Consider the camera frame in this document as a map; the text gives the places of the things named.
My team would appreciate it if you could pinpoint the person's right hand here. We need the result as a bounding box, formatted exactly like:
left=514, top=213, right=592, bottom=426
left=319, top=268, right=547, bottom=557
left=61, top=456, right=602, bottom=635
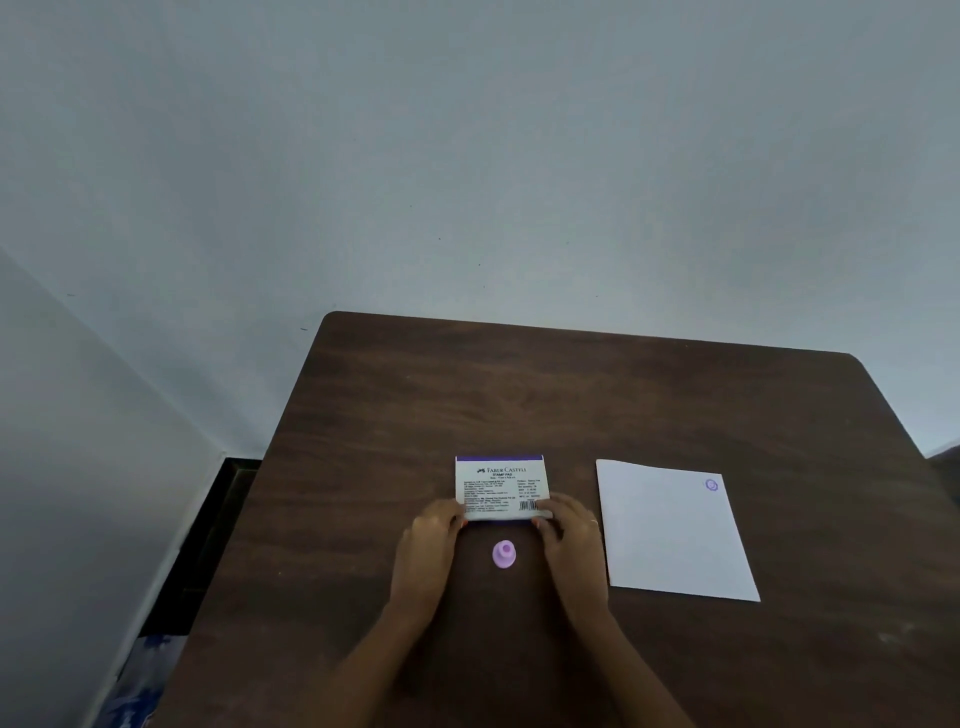
left=532, top=492, right=610, bottom=618

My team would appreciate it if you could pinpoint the person's left hand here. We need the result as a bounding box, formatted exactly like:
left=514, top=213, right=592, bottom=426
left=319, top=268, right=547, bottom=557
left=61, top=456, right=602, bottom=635
left=387, top=498, right=469, bottom=615

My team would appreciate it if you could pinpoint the white stamp pad box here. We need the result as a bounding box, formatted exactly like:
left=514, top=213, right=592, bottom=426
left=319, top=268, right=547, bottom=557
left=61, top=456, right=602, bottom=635
left=454, top=453, right=555, bottom=522

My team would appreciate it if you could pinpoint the person's left forearm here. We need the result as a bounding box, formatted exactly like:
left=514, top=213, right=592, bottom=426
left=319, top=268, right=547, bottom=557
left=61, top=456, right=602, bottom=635
left=294, top=606, right=430, bottom=728

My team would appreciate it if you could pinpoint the person's right forearm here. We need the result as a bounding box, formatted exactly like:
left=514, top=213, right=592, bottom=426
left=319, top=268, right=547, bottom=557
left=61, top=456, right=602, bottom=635
left=571, top=607, right=695, bottom=728

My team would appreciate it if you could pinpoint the white paper sheet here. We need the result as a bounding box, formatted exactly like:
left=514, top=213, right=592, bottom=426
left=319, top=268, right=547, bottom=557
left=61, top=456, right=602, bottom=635
left=595, top=459, right=762, bottom=603

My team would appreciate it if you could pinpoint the blue patterned cloth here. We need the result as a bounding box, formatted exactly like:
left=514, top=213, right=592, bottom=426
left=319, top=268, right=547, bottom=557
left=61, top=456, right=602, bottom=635
left=93, top=633, right=189, bottom=728

